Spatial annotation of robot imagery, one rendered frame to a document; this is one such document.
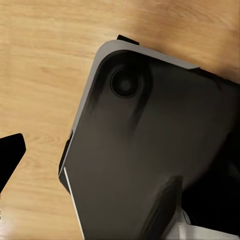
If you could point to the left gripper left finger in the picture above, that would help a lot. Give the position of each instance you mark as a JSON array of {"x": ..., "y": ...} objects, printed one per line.
[{"x": 12, "y": 149}]

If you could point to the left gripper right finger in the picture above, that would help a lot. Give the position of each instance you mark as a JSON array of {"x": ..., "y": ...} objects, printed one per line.
[{"x": 232, "y": 149}]

